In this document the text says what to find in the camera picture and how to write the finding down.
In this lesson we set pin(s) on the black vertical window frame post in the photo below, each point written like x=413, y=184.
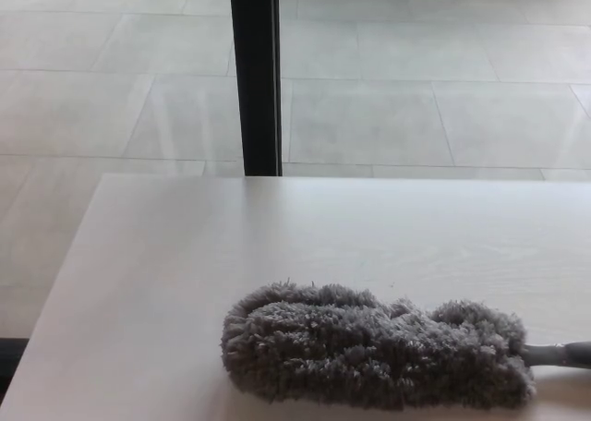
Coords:
x=256, y=75

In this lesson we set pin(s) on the grey fluffy microfiber duster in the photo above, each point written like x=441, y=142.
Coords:
x=351, y=347

